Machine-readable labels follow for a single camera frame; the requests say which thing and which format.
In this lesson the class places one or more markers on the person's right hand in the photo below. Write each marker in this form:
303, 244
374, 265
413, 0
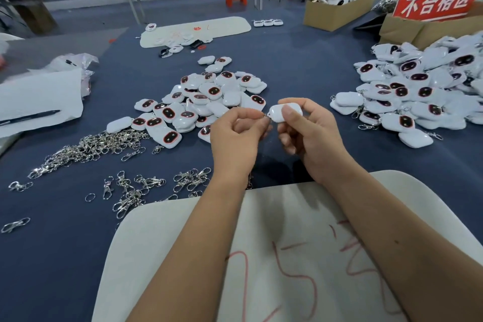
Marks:
317, 144

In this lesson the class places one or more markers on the person's left hand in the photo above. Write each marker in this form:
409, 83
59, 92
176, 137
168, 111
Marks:
238, 148

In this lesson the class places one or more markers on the white tag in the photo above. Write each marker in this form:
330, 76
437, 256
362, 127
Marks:
283, 112

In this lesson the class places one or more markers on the person's left forearm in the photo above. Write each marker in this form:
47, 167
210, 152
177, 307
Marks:
185, 254

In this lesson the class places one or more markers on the person's right forearm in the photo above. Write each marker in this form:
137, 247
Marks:
407, 242

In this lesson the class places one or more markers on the white foam board red marks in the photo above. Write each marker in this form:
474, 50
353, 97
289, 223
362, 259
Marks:
302, 231

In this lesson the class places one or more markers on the long white foam board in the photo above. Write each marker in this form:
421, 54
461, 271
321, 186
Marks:
228, 27

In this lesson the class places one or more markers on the flat brown cardboard box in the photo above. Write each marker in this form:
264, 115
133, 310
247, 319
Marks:
409, 31

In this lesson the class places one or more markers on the white paper sheet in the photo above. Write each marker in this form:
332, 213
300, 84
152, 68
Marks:
38, 94

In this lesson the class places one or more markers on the black pen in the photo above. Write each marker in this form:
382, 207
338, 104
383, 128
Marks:
29, 117

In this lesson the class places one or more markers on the white plastic bag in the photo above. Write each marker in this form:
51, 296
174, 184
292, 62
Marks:
9, 37

